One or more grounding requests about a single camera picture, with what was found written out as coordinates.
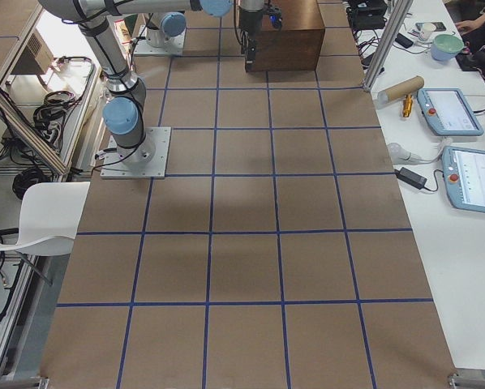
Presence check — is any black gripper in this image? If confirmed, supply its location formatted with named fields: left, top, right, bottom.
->
left=237, top=8, right=264, bottom=66

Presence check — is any dark wooden drawer cabinet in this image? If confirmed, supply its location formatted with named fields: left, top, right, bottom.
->
left=245, top=0, right=325, bottom=72

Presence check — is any black smartphone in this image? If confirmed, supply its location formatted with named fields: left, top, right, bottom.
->
left=395, top=33, right=414, bottom=49

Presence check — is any brass yellow tool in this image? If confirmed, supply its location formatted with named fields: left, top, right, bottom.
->
left=401, top=94, right=414, bottom=118

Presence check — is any cardboard tube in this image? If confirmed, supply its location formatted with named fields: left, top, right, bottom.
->
left=377, top=75, right=424, bottom=104

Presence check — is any white paper cup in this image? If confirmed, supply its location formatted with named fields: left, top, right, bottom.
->
left=418, top=22, right=436, bottom=42

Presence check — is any white light bulb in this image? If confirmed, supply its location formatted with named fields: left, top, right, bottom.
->
left=387, top=143, right=423, bottom=165

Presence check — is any green bowl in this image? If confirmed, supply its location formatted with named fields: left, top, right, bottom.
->
left=430, top=34, right=465, bottom=62

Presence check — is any black power adapter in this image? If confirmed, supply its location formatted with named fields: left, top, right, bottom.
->
left=395, top=167, right=427, bottom=190

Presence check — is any blue teach pendant far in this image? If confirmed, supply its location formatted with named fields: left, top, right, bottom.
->
left=417, top=88, right=484, bottom=137

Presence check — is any blue teach pendant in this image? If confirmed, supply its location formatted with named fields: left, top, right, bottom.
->
left=417, top=88, right=484, bottom=137
left=441, top=146, right=485, bottom=213

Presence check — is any blue teach pendant near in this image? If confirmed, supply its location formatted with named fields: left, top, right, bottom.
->
left=441, top=146, right=485, bottom=213

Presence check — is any white plastic chair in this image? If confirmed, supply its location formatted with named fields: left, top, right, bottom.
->
left=0, top=182, right=90, bottom=256

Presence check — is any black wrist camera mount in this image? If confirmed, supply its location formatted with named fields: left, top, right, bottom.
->
left=263, top=2, right=282, bottom=30

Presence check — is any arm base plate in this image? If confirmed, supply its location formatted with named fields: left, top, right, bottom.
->
left=100, top=126, right=172, bottom=179
left=134, top=24, right=186, bottom=57

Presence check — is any aluminium frame post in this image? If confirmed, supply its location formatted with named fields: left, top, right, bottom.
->
left=363, top=0, right=413, bottom=92

